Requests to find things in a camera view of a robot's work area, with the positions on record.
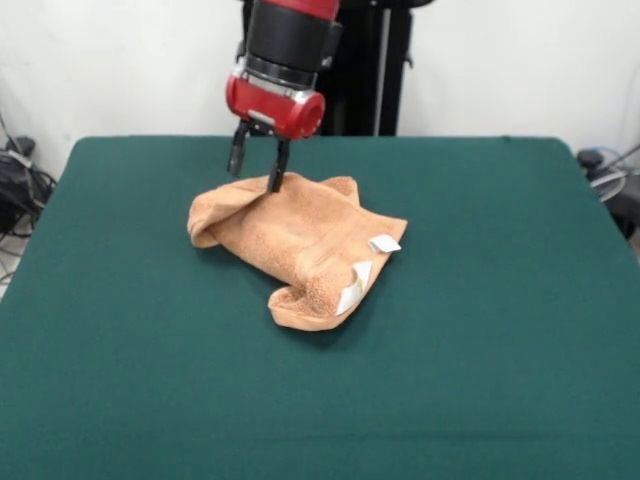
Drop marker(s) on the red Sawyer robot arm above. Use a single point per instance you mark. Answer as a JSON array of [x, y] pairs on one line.
[[295, 35]]

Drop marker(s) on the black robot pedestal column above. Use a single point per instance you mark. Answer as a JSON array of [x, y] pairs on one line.
[[375, 75]]

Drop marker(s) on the black equipment stand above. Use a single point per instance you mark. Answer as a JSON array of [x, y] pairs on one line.
[[629, 210]]

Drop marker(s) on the tan terry towel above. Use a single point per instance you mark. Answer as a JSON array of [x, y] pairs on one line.
[[310, 250]]

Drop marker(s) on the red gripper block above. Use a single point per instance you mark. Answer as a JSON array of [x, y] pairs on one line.
[[270, 107]]

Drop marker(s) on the grey pedestal leg foot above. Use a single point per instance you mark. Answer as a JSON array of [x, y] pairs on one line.
[[21, 146], [591, 159]]

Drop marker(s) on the dark green table cloth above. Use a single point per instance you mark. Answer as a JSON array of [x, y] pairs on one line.
[[150, 400]]

